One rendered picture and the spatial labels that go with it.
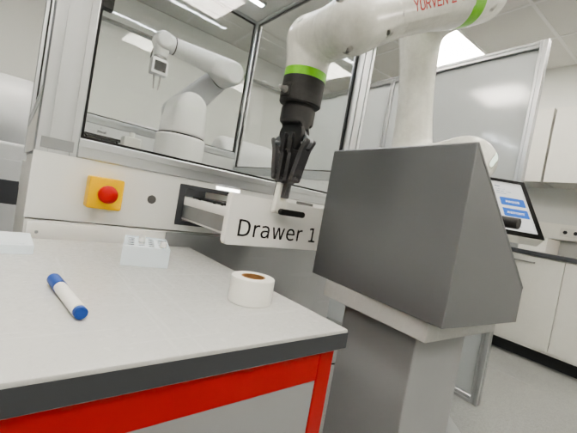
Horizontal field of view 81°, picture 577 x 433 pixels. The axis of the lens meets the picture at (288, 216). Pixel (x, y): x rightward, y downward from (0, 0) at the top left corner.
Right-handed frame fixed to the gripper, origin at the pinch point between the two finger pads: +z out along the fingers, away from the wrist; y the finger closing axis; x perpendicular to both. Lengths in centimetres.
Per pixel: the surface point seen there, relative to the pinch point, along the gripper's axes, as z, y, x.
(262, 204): 2.1, -2.2, -3.2
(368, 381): 35.5, 20.9, 17.4
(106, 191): 5.9, -23.3, -29.9
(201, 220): 9.4, -17.5, -9.3
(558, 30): -183, -41, 299
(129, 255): 15.6, -5.5, -28.4
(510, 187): -22, 8, 116
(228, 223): 7.3, -2.1, -10.9
